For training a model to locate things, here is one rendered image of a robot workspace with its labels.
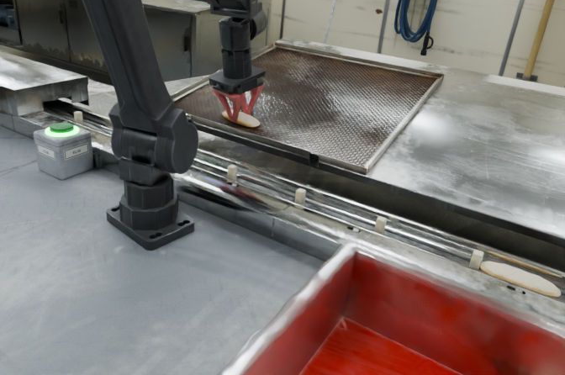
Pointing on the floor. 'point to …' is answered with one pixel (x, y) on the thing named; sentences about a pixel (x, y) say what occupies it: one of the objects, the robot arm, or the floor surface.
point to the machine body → (97, 87)
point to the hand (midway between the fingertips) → (240, 114)
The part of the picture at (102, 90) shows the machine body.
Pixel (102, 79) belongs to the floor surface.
